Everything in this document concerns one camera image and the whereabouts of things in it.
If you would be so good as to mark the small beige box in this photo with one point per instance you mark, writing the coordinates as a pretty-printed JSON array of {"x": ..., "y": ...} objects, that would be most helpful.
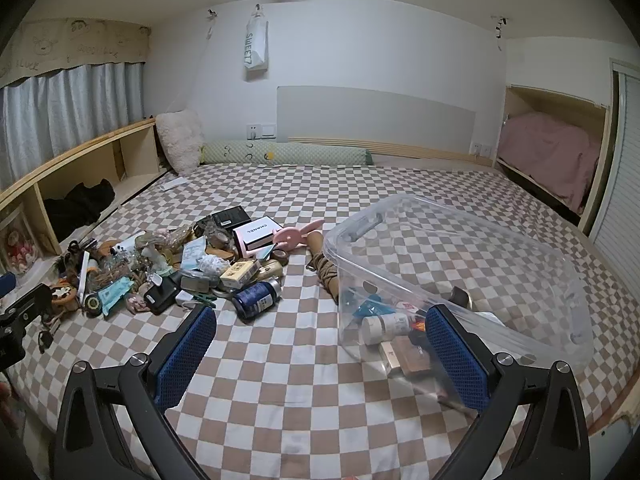
[{"x": 402, "y": 360}]

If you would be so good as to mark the wicker basket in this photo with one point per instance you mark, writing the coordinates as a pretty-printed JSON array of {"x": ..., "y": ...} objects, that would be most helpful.
[{"x": 64, "y": 296}]

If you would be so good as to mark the blue plastic packet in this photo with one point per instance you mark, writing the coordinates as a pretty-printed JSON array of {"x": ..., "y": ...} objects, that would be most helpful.
[{"x": 372, "y": 306}]

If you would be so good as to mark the clear bag of small items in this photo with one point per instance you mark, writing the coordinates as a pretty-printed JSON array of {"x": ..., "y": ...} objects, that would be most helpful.
[{"x": 450, "y": 240}]

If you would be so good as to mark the white flat stick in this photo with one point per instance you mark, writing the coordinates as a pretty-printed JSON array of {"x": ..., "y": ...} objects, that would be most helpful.
[{"x": 82, "y": 272}]

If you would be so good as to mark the white plush figurine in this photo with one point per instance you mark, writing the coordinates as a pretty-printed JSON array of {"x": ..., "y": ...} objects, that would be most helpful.
[{"x": 155, "y": 256}]

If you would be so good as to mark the gold computer mouse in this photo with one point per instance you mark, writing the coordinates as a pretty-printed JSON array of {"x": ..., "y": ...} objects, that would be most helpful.
[{"x": 270, "y": 270}]

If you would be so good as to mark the face mask packet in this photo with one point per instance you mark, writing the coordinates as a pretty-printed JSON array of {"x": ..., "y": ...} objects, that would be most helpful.
[{"x": 194, "y": 254}]

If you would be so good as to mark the checkered blanket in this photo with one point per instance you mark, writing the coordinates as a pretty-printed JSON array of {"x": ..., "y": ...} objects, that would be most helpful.
[{"x": 300, "y": 385}]

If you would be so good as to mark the white fluffy pillow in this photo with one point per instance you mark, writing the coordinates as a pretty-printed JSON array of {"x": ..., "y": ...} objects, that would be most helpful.
[{"x": 179, "y": 140}]

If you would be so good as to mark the cream carton box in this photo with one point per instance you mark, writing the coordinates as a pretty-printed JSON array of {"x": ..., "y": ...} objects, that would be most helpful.
[{"x": 239, "y": 274}]

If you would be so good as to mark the wooden shelf unit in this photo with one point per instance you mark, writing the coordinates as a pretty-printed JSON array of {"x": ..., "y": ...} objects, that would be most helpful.
[{"x": 135, "y": 150}]

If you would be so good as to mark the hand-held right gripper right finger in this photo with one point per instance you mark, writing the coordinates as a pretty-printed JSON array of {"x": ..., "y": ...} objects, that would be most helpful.
[{"x": 457, "y": 360}]

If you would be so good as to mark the green hair clip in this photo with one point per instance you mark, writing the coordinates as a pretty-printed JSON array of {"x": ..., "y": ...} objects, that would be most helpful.
[{"x": 204, "y": 300}]

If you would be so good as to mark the pink rabbit-shaped holder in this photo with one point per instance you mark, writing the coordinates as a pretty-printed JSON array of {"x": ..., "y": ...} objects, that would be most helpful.
[{"x": 290, "y": 237}]

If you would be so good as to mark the white jar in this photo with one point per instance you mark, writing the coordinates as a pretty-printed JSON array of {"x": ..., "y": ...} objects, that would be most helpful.
[{"x": 382, "y": 329}]

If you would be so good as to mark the dark blue bottle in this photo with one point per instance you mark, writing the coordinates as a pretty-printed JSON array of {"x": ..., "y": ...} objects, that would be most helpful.
[{"x": 257, "y": 300}]

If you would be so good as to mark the wooden alcove frame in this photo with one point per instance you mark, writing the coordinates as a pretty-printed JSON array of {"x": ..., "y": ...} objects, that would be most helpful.
[{"x": 602, "y": 160}]

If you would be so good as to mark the green bolster pillow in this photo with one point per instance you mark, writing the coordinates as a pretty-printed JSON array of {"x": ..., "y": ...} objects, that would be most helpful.
[{"x": 285, "y": 154}]

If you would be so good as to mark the white paper slip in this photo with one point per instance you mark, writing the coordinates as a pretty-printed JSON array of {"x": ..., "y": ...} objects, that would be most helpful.
[{"x": 174, "y": 183}]

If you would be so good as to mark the black round tin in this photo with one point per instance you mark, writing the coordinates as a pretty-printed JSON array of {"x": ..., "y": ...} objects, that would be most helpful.
[{"x": 93, "y": 303}]

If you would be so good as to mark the bag of pink pieces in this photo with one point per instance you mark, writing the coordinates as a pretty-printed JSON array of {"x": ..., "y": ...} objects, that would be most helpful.
[{"x": 136, "y": 303}]

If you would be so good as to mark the white wall socket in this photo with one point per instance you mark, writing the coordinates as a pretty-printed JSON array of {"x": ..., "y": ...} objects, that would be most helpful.
[
  {"x": 261, "y": 131},
  {"x": 481, "y": 149}
]

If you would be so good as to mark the black hard case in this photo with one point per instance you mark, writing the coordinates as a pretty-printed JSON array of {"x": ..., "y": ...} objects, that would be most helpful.
[{"x": 162, "y": 295}]

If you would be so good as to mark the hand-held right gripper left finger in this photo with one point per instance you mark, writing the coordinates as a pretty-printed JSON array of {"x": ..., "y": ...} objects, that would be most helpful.
[{"x": 185, "y": 355}]

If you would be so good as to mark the pink blanket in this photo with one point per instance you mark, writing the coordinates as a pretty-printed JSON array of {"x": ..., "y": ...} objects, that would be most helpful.
[{"x": 550, "y": 160}]

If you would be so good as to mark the teal packet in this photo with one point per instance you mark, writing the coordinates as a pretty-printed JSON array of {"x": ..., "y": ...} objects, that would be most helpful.
[{"x": 112, "y": 297}]

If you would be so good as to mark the white box with black trim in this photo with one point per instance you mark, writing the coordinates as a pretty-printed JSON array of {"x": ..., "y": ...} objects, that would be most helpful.
[{"x": 257, "y": 235}]

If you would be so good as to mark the pale blue curtain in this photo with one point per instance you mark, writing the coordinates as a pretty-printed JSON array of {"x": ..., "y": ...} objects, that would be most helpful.
[{"x": 65, "y": 110}]

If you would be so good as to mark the white louvered door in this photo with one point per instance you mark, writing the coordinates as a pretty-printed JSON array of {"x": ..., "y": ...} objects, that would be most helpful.
[{"x": 622, "y": 175}]

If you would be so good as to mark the crinkled clear plastic bag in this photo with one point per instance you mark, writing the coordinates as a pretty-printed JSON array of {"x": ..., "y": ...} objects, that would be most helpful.
[{"x": 120, "y": 264}]

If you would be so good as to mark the white hanging paper bag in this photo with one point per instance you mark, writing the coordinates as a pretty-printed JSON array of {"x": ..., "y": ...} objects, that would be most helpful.
[{"x": 256, "y": 45}]

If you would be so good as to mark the boxed plush toy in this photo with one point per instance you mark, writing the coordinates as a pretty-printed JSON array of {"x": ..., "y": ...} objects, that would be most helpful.
[{"x": 17, "y": 245}]

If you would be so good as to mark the beige printed valance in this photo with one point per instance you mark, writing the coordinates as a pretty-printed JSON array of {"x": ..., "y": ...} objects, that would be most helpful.
[{"x": 75, "y": 42}]

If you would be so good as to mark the black cloth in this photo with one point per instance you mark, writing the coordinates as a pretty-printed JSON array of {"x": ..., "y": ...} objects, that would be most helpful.
[{"x": 80, "y": 205}]

